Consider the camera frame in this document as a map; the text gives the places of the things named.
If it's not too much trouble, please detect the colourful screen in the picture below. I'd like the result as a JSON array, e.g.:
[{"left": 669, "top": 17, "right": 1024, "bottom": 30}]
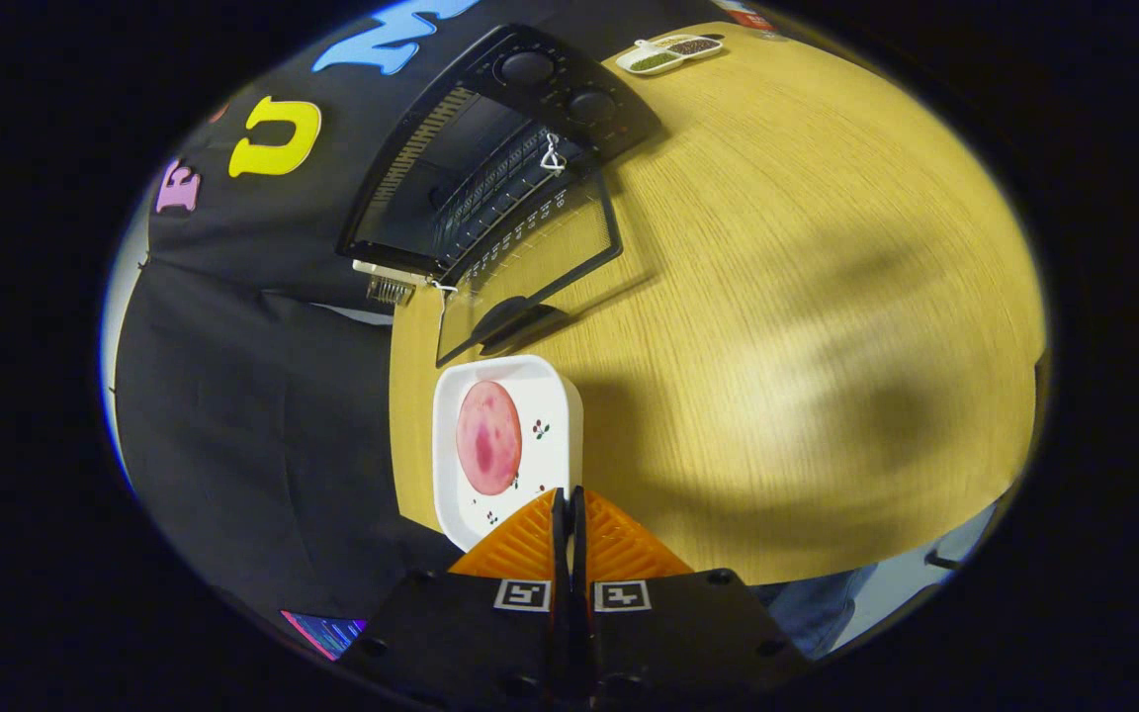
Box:
[{"left": 281, "top": 610, "right": 369, "bottom": 662}]

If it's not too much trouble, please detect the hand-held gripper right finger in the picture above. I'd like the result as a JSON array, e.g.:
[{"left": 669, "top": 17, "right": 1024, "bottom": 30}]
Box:
[{"left": 569, "top": 485, "right": 814, "bottom": 706}]

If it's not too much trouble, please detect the person's blue jeans leg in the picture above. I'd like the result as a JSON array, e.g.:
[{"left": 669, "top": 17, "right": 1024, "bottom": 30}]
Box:
[{"left": 752, "top": 564, "right": 882, "bottom": 659}]

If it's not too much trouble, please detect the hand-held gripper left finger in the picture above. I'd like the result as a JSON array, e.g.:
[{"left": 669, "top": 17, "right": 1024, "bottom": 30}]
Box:
[{"left": 337, "top": 487, "right": 571, "bottom": 708}]

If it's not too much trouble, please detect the black backdrop cloth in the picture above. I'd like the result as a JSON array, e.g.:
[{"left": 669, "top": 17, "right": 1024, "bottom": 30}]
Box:
[{"left": 115, "top": 0, "right": 491, "bottom": 634}]

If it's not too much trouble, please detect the black toaster oven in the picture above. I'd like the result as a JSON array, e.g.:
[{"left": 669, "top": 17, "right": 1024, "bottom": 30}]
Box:
[{"left": 336, "top": 24, "right": 664, "bottom": 369}]

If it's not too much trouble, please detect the white square plate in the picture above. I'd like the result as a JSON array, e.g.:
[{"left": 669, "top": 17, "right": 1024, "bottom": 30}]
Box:
[{"left": 431, "top": 354, "right": 585, "bottom": 553}]

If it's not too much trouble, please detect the white divided bean dish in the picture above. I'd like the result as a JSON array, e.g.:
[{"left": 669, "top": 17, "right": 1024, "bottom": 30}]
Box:
[{"left": 615, "top": 34, "right": 725, "bottom": 76}]

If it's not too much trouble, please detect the pink ham slice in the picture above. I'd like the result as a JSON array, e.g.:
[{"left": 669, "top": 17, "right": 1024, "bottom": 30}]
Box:
[{"left": 456, "top": 380, "right": 523, "bottom": 496}]

